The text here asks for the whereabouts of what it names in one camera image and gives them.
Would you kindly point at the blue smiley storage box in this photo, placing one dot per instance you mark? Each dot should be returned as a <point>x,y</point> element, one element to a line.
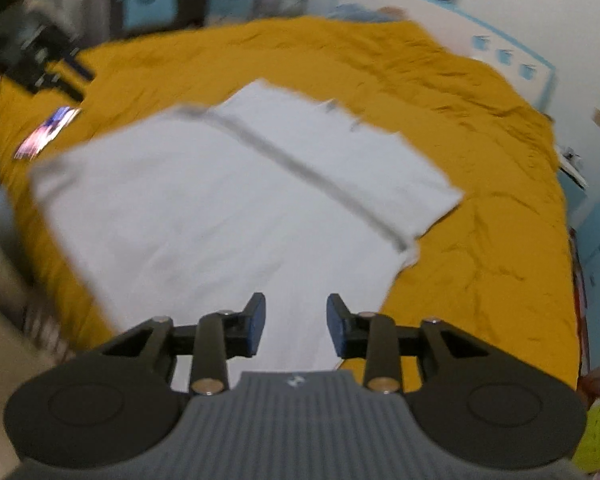
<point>141,14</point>

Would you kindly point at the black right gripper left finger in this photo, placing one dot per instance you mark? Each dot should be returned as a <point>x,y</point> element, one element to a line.
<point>217,338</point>

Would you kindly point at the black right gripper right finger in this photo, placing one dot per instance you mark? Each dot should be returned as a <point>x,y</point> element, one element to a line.
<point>382,344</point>

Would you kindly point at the smartphone with lit screen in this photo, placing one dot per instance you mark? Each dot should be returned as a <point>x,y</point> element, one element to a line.
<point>44,134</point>

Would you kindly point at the white bedside table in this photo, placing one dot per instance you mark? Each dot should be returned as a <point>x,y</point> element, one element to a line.
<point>570,164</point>

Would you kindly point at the mustard yellow bed cover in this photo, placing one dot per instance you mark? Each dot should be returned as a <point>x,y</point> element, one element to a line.
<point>498,265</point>

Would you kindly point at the white t-shirt with blue print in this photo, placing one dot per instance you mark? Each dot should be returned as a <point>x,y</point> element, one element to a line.
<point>193,210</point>

